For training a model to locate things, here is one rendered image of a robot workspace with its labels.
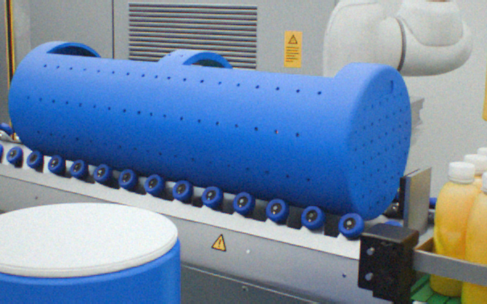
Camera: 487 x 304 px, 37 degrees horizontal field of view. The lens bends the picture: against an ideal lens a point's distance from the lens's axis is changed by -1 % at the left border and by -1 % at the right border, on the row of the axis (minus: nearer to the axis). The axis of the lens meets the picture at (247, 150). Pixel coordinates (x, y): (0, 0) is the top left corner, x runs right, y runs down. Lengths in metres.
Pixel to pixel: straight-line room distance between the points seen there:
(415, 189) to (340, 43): 0.67
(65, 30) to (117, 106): 2.13
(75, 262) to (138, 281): 0.08
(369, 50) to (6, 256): 1.20
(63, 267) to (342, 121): 0.55
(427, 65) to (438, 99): 2.16
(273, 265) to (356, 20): 0.76
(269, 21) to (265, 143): 1.76
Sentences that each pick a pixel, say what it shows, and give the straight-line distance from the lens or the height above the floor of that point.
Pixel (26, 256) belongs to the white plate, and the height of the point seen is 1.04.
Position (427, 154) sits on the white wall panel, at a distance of 4.18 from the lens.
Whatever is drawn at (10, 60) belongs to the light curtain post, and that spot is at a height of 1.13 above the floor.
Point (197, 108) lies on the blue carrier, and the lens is 1.38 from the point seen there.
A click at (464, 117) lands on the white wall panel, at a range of 4.10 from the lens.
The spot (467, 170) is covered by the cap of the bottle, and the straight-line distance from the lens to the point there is 1.14.
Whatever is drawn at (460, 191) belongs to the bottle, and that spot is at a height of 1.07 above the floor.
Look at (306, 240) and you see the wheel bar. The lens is 1.32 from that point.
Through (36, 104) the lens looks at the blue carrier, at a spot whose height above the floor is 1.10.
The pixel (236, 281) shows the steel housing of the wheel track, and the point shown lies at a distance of 1.41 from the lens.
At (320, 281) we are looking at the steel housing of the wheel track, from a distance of 1.31.
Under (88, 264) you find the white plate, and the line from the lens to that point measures 0.88.
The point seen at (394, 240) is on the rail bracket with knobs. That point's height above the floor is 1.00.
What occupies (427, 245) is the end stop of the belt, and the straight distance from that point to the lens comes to 1.18.
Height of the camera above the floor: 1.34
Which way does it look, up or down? 12 degrees down
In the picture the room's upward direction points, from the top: 1 degrees clockwise
